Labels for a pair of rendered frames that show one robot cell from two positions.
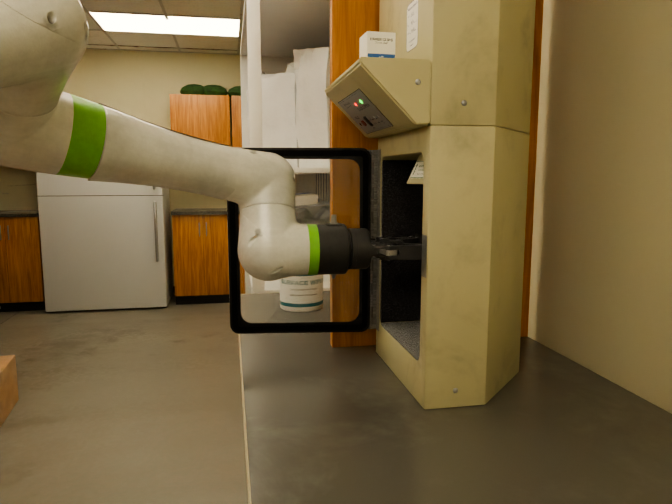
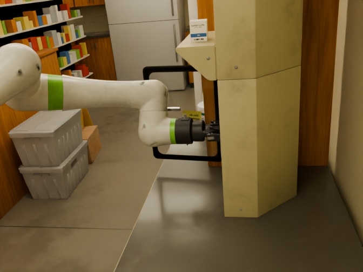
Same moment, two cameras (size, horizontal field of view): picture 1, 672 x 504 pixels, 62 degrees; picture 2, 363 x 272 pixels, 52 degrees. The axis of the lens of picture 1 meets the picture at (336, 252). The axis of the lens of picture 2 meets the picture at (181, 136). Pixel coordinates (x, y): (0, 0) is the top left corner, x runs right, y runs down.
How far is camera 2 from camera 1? 0.57 m
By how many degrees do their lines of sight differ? 26
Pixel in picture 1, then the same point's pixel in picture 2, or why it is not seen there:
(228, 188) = (128, 105)
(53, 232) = (118, 46)
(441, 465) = (208, 252)
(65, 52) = (29, 80)
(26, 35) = (11, 83)
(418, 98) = (209, 67)
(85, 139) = (54, 98)
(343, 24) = not seen: outside the picture
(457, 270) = (237, 153)
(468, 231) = (242, 134)
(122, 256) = (157, 59)
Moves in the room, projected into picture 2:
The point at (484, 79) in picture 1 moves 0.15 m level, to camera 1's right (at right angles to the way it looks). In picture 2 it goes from (247, 53) to (304, 52)
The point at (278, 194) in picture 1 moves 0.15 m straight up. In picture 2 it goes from (154, 105) to (149, 62)
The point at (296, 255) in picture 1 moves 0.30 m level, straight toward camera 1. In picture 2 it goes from (163, 137) to (128, 181)
